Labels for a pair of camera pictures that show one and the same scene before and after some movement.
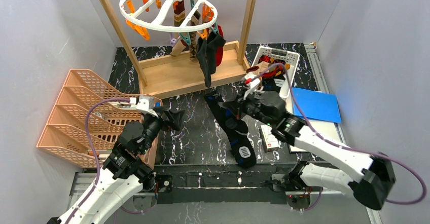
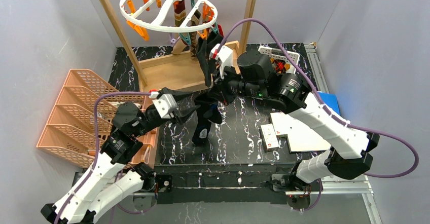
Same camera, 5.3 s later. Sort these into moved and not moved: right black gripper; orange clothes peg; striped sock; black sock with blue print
Moved: black sock with blue print; right black gripper
Not moved: striped sock; orange clothes peg
